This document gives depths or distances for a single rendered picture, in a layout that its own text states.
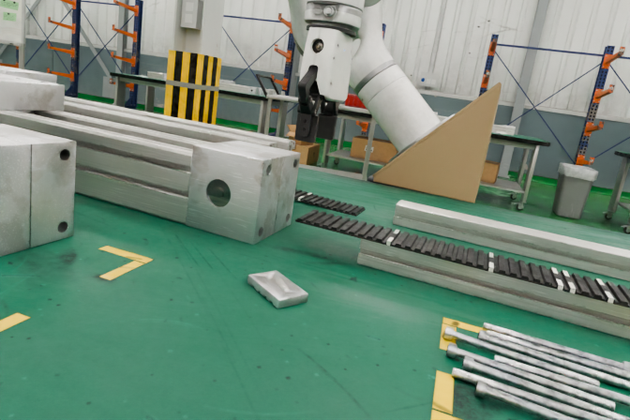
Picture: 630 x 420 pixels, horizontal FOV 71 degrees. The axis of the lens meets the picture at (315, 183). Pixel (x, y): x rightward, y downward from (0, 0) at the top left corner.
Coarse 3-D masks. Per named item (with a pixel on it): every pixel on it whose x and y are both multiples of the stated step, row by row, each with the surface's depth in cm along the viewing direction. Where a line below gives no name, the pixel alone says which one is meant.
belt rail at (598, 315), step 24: (384, 264) 47; (408, 264) 46; (432, 264) 45; (456, 264) 44; (456, 288) 44; (480, 288) 43; (504, 288) 43; (528, 288) 42; (552, 288) 41; (552, 312) 41; (576, 312) 41; (600, 312) 40; (624, 312) 39; (624, 336) 39
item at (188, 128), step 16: (80, 112) 80; (96, 112) 79; (112, 112) 78; (128, 112) 85; (144, 112) 84; (160, 128) 74; (176, 128) 73; (192, 128) 72; (208, 128) 79; (224, 128) 78; (272, 144) 68; (288, 144) 74
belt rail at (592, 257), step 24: (408, 216) 65; (432, 216) 63; (456, 216) 63; (480, 240) 61; (504, 240) 61; (528, 240) 59; (552, 240) 58; (576, 240) 59; (576, 264) 57; (600, 264) 56; (624, 264) 55
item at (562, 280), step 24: (312, 216) 52; (384, 240) 46; (408, 240) 48; (432, 240) 48; (480, 264) 43; (504, 264) 44; (528, 264) 46; (576, 288) 41; (600, 288) 41; (624, 288) 42
